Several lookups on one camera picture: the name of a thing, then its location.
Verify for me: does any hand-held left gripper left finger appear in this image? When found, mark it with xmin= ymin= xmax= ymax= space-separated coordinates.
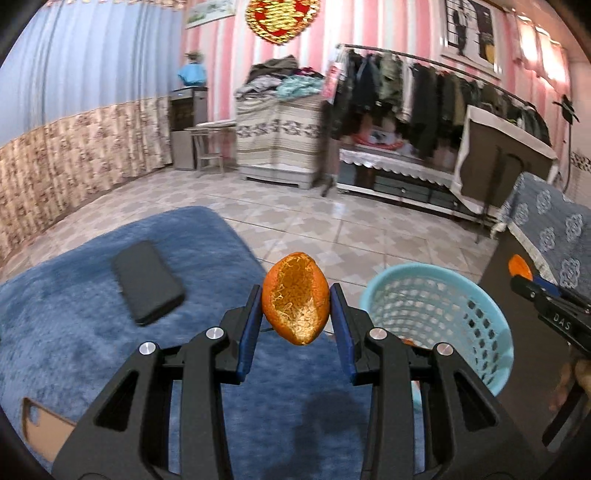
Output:
xmin=52 ymin=284 xmax=264 ymax=480

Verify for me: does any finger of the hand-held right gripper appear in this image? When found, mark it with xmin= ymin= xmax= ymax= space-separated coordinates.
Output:
xmin=510 ymin=276 xmax=561 ymax=319
xmin=531 ymin=274 xmax=591 ymax=306

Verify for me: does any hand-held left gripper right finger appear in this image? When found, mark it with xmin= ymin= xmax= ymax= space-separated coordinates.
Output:
xmin=330 ymin=283 xmax=543 ymax=480

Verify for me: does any light blue plastic basket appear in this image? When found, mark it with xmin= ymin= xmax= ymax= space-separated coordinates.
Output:
xmin=359 ymin=263 xmax=514 ymax=398

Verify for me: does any person's right hand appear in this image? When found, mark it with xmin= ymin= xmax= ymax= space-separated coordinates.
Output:
xmin=549 ymin=357 xmax=591 ymax=412

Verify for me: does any blue flowered fringed cloth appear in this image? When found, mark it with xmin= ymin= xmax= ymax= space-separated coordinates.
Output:
xmin=490 ymin=172 xmax=591 ymax=296

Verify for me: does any black stand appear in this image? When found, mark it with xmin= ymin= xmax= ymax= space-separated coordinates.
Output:
xmin=475 ymin=147 xmax=527 ymax=244

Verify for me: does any brown white-edged covered board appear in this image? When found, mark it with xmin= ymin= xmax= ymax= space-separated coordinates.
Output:
xmin=450 ymin=105 xmax=559 ymax=217

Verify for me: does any low dark cabinet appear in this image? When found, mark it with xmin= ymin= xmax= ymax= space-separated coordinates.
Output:
xmin=336 ymin=148 xmax=495 ymax=222

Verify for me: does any metal clothes rack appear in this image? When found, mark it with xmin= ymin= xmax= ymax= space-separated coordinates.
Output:
xmin=322 ymin=44 xmax=550 ymax=198

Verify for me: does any blue knitted blanket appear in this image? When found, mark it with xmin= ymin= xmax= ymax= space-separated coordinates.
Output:
xmin=0 ymin=206 xmax=426 ymax=480

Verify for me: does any grey washing machine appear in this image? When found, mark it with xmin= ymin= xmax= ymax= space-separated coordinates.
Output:
xmin=239 ymin=164 xmax=319 ymax=190

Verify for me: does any white lace cloth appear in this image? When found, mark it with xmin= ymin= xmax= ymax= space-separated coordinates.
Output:
xmin=339 ymin=148 xmax=458 ymax=188

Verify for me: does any white printed box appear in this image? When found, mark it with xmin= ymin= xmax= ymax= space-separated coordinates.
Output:
xmin=367 ymin=129 xmax=407 ymax=149

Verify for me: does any patterned beige cover cloth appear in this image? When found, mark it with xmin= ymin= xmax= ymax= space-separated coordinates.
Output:
xmin=235 ymin=98 xmax=324 ymax=169

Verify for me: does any grey water dispenser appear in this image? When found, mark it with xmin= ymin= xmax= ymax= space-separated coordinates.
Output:
xmin=168 ymin=87 xmax=209 ymax=171

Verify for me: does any small metal table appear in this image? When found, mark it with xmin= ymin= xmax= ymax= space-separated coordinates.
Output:
xmin=184 ymin=121 xmax=237 ymax=178

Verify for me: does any brown cardboard piece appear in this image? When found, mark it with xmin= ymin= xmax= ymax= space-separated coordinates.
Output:
xmin=22 ymin=397 xmax=78 ymax=463

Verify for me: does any row of hanging clothes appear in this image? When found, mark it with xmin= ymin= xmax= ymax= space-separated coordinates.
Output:
xmin=330 ymin=48 xmax=550 ymax=162

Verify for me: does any pink curtain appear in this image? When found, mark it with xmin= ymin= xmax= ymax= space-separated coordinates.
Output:
xmin=508 ymin=14 xmax=573 ymax=93

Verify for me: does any pink printed bag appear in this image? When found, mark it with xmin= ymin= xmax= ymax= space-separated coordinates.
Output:
xmin=321 ymin=60 xmax=345 ymax=102

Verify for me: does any pile of folded clothes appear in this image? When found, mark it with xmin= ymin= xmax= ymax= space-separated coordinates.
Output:
xmin=233 ymin=55 xmax=326 ymax=102

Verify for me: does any blue covered water bottle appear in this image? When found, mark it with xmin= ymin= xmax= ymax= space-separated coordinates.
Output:
xmin=178 ymin=62 xmax=208 ymax=88

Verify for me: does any blue floral curtain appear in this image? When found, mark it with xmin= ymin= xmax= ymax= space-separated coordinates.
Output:
xmin=0 ymin=0 xmax=188 ymax=259

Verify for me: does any black white wall poster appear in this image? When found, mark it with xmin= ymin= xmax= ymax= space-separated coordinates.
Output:
xmin=441 ymin=0 xmax=504 ymax=77

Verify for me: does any red heart wall decoration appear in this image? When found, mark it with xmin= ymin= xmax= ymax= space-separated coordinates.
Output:
xmin=245 ymin=0 xmax=321 ymax=45

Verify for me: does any landscape wall picture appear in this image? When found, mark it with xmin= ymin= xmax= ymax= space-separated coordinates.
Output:
xmin=185 ymin=0 xmax=237 ymax=29

